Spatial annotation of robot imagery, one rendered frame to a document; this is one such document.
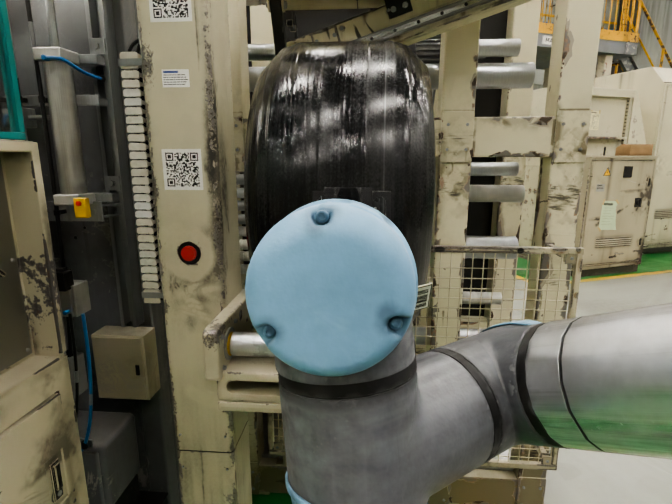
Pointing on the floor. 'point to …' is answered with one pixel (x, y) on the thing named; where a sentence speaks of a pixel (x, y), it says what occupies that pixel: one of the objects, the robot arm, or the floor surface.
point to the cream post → (210, 282)
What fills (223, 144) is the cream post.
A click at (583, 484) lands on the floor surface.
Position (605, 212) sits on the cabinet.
